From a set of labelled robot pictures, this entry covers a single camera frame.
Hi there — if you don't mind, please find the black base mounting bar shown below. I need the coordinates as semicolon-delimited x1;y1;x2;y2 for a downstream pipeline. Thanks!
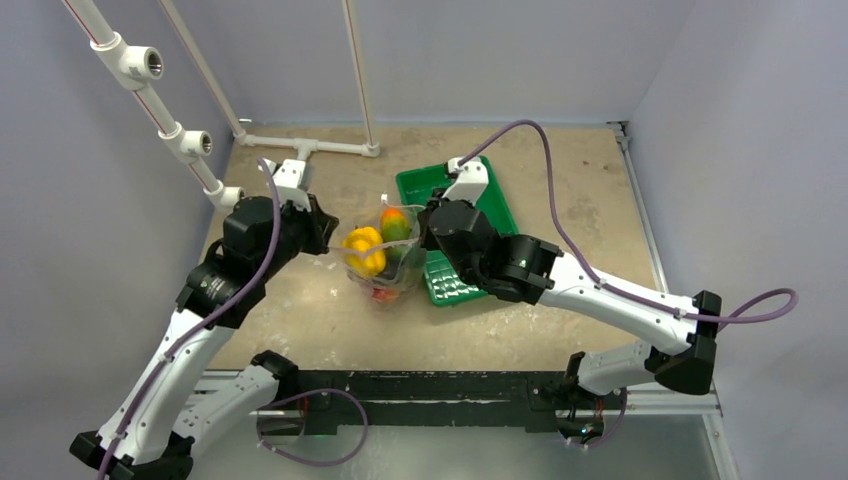
280;370;604;443

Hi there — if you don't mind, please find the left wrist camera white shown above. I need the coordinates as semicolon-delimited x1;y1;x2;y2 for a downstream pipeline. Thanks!
260;158;313;212

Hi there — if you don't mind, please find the red tomato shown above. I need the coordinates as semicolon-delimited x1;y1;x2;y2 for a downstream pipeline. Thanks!
371;288;400;304

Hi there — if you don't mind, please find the clear zip top bag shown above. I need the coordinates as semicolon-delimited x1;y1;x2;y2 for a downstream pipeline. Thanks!
331;193;426;301

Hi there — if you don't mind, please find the yellow bell pepper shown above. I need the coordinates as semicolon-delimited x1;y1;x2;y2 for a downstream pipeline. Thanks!
342;226;387;278

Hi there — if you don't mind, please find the green plastic tray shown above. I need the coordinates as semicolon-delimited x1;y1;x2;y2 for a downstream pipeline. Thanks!
395;156;519;307

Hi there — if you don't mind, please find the aluminium frame rail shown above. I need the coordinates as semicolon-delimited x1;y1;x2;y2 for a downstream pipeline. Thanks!
172;121;740;480

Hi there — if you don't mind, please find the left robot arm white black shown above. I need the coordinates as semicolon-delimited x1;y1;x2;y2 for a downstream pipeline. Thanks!
69;193;339;479

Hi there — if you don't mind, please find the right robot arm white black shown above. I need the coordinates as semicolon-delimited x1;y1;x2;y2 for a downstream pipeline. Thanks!
418;200;717;407

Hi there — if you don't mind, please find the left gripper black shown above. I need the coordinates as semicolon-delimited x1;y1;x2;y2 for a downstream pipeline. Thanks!
256;191;338;281

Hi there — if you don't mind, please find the white PVC pipe frame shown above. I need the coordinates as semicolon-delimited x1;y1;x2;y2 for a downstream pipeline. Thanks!
63;1;380;212

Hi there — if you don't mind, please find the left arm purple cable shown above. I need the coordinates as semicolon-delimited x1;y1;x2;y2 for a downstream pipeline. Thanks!
95;158;283;480

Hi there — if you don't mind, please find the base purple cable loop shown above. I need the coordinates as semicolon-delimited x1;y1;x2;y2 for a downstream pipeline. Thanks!
255;388;370;469

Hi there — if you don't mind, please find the green orange mango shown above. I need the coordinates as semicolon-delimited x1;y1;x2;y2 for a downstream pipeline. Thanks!
379;207;411;261

